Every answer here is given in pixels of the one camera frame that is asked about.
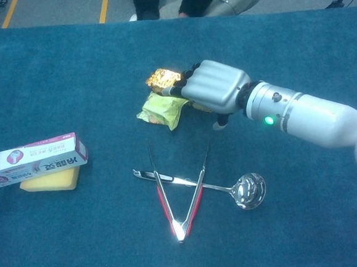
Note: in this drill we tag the teal table cloth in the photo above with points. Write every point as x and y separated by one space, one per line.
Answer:
68 71

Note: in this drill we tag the white shoe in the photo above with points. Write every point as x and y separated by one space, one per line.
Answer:
132 18

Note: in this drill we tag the steel tongs red grips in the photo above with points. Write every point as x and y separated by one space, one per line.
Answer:
180 229

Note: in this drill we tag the green snack packet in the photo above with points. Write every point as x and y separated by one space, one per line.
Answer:
161 111

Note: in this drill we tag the white toothpaste box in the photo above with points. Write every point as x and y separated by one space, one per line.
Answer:
35 160

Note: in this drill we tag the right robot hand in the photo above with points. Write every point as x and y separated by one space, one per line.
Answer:
215 84

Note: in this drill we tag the gold foil snack package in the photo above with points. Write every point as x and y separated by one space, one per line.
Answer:
163 79

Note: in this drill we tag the yellow sponge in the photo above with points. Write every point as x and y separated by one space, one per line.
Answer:
52 182

